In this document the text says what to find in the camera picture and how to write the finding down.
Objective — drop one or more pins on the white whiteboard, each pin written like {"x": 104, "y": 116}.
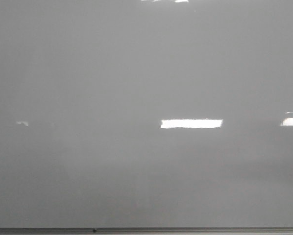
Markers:
{"x": 142, "y": 113}

